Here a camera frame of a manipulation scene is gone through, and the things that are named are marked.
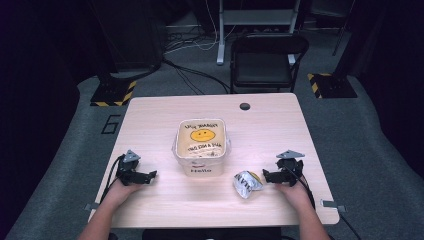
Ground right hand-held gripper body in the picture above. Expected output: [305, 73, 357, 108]
[275, 149, 306, 187]

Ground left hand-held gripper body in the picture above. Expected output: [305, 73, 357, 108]
[116, 149, 142, 187]

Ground person's right hand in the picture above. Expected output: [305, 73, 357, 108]
[274, 180, 313, 210]

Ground person's left hand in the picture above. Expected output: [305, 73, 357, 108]
[104, 179, 145, 210]

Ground crumpled silver snack packet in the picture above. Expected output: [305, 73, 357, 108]
[232, 170, 264, 200]

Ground white bin with smiley liner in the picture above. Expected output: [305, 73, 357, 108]
[171, 118, 232, 178]

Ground black yellow striped stand base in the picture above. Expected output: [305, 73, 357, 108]
[306, 72, 359, 100]
[89, 78, 138, 108]

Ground black folding chair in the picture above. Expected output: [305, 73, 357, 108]
[229, 33, 310, 95]

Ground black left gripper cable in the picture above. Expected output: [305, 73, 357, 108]
[99, 154, 128, 205]

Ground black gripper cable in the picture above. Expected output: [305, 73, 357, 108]
[287, 166, 363, 240]
[99, 154, 128, 205]

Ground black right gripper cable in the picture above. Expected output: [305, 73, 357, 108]
[287, 166, 363, 240]

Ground black floor cable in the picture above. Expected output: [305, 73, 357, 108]
[161, 58, 232, 96]

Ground white floor cables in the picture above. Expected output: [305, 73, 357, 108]
[164, 0, 238, 54]

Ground white metal desk frame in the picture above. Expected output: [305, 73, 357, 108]
[215, 0, 302, 66]

